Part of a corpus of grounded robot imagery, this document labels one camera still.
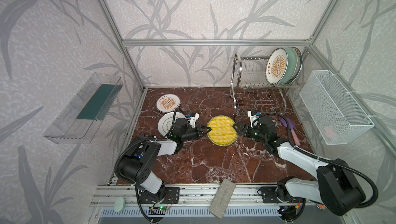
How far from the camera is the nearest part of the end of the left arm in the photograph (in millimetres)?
720

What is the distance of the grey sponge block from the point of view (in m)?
0.68

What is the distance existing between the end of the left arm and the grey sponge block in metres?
0.27
